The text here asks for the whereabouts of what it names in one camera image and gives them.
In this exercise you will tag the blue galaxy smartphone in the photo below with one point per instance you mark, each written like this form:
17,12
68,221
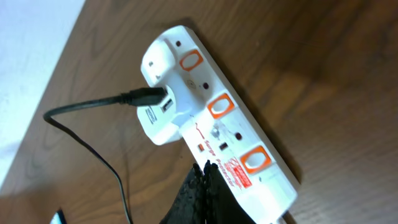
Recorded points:
58,218

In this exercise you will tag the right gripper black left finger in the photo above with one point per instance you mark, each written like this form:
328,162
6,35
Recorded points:
188,206

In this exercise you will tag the white power strip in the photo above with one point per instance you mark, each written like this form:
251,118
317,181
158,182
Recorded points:
218,127

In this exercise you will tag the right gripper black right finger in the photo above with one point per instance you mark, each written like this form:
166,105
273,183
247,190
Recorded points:
221,207

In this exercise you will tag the white usb wall charger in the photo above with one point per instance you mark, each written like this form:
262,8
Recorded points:
159,68

